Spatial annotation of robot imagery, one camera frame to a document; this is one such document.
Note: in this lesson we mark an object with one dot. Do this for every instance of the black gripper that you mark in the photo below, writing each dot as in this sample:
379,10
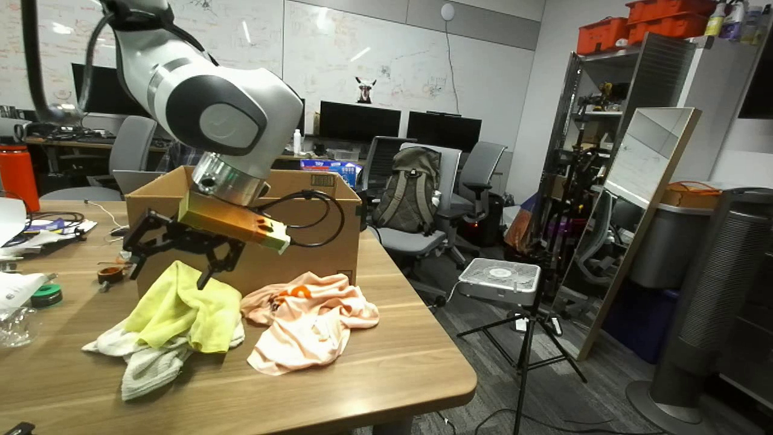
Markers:
200,243

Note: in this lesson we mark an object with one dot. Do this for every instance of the yellow cloth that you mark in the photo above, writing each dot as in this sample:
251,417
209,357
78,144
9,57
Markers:
177,309

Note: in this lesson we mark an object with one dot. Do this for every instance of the white cloth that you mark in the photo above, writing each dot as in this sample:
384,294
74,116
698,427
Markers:
152,370

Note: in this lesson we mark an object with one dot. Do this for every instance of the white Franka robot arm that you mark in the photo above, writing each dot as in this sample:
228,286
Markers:
267,97

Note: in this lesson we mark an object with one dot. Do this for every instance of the brown cardboard box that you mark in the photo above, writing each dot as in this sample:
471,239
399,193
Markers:
303,261

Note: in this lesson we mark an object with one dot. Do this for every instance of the blue product box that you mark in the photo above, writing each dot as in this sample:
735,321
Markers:
341,169

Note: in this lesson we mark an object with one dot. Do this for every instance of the flat orange box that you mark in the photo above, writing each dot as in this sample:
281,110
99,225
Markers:
690,197

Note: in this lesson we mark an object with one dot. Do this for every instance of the brown tape roll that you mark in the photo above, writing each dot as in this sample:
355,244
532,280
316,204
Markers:
112,276

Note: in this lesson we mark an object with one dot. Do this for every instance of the grey padded office chair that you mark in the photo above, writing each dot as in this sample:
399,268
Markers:
128,152

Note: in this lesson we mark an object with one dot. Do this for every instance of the magazine paper stack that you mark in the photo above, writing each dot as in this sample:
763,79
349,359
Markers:
48,233

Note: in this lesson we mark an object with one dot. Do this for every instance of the green tape roll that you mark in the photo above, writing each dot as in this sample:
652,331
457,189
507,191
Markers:
47,295

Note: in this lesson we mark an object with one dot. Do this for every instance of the peach cloth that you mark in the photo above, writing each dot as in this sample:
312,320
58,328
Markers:
314,329

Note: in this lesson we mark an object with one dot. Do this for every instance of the black computer monitor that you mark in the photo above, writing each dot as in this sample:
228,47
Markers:
357,121
99,100
443,132

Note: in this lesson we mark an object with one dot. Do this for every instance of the plain white paper sheet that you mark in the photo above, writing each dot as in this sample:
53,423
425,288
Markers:
9,219

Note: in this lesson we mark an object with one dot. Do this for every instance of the orange water bottle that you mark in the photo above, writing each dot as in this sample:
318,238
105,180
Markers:
18,183

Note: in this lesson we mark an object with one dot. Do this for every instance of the grey framed mesh chair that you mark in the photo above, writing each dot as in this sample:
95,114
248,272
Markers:
378,166

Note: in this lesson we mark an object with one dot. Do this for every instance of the grey green backpack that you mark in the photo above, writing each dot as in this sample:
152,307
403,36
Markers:
405,193

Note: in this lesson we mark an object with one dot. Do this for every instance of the dog picture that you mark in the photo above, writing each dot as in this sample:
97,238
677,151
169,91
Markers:
364,91

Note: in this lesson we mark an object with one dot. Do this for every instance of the light grey office chair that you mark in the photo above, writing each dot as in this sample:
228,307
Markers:
449,173

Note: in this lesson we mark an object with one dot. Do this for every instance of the dark grey office chair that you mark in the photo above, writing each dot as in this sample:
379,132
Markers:
483,166

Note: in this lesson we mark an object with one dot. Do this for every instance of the white plastic bin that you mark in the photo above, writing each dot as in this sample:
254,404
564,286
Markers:
498,279

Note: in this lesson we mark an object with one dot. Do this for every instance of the black tripod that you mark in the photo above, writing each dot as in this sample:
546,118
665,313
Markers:
527,364

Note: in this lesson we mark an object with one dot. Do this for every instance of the blue floor crate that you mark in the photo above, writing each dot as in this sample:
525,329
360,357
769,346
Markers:
640,321

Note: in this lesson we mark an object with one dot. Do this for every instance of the small orange storage bin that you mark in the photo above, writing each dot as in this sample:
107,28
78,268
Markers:
602,36

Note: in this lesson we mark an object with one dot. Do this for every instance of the grey round trash can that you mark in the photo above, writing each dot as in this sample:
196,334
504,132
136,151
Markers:
666,244

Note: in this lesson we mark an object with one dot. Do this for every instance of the metal shelf rack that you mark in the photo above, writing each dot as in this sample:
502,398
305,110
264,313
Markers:
652,73

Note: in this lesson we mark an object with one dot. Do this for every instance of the tall dark grey cylinder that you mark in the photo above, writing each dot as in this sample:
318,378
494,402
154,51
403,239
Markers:
709,280

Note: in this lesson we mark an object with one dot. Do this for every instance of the white cabinet panel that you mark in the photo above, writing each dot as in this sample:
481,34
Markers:
725,97

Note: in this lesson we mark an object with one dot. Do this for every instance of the wooden wall desk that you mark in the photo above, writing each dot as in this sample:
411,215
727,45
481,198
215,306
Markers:
72,144

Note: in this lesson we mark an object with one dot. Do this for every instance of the round white wall device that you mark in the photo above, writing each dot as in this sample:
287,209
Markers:
448,10

